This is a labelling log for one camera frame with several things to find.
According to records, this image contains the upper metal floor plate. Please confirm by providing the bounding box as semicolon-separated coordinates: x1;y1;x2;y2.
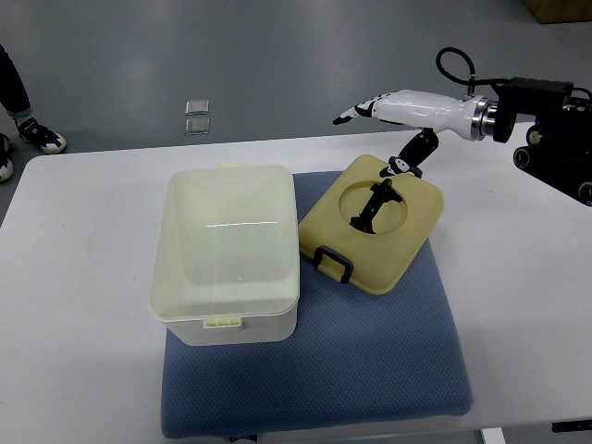
185;99;209;116

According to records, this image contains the black table bracket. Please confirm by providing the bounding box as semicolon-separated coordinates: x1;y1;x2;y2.
551;419;592;433

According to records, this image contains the yellow box lid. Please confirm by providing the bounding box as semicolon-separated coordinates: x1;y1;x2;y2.
299;154;444;295

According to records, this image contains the blue padded mat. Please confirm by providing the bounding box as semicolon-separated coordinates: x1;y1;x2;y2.
159;167;476;439

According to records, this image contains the white storage box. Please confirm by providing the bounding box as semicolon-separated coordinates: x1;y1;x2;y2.
149;166;300;346

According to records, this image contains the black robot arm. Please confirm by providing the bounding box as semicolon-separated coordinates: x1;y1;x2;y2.
436;47;591;206

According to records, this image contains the brown cardboard box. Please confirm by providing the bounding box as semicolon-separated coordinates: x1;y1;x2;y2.
523;0;591;24

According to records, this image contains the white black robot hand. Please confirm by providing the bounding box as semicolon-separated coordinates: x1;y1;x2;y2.
333;90;498;178

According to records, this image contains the black white sneaker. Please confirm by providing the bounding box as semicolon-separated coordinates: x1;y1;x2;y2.
17;117;67;154
0;134;14;182

